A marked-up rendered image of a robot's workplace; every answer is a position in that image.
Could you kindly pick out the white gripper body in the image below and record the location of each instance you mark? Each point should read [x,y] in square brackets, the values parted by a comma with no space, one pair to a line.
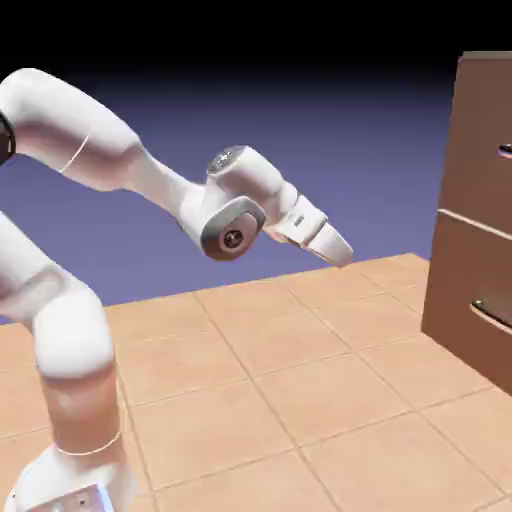
[330,242]

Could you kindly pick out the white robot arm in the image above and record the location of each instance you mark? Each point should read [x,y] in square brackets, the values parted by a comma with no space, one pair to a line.
[100,152]

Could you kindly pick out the brown wooden drawer front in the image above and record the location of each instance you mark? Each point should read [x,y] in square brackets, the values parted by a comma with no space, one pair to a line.
[476,152]
[456,280]

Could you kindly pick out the brown wooden cabinet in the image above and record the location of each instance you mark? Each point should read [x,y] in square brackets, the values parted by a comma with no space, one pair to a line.
[460,280]

